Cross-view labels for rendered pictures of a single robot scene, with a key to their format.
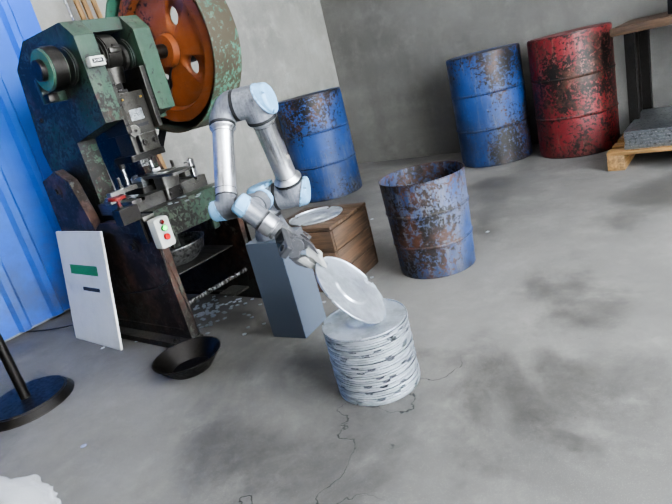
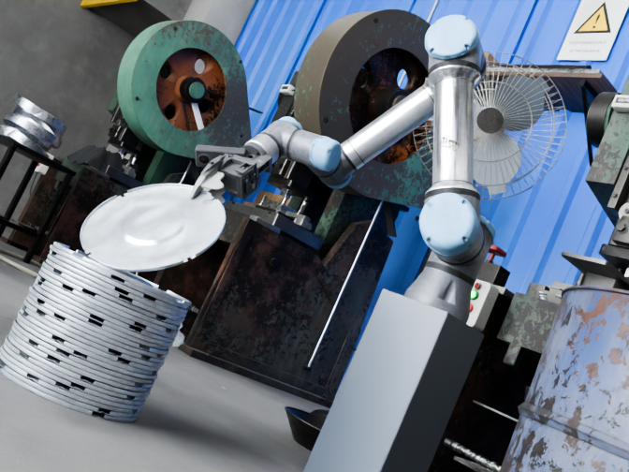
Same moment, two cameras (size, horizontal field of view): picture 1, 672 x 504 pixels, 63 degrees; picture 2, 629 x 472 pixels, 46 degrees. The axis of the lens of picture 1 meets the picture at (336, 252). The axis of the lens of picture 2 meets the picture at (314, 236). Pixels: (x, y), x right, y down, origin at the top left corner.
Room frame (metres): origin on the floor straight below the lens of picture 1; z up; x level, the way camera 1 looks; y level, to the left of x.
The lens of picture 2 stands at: (2.22, -1.46, 0.30)
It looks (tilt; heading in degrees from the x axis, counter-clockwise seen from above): 7 degrees up; 100
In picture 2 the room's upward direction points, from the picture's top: 24 degrees clockwise
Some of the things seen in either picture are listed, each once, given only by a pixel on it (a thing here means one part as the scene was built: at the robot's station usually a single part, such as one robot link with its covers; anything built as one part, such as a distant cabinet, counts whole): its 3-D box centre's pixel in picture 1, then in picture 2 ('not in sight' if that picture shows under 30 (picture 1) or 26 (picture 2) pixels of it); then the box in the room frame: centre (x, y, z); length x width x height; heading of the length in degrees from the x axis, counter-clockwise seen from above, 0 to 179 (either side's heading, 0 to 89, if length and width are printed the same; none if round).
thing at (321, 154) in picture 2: (255, 203); (316, 153); (1.87, 0.23, 0.68); 0.11 x 0.11 x 0.08; 75
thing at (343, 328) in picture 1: (363, 318); (124, 273); (1.67, -0.03, 0.25); 0.29 x 0.29 x 0.01
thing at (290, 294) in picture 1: (287, 282); (393, 405); (2.26, 0.24, 0.23); 0.18 x 0.18 x 0.45; 56
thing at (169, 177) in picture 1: (172, 183); (595, 292); (2.65, 0.68, 0.72); 0.25 x 0.14 x 0.14; 49
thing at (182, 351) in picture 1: (189, 360); (328, 440); (2.14, 0.73, 0.04); 0.30 x 0.30 x 0.07
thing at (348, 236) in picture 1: (323, 247); not in sight; (2.79, 0.06, 0.18); 0.40 x 0.38 x 0.35; 55
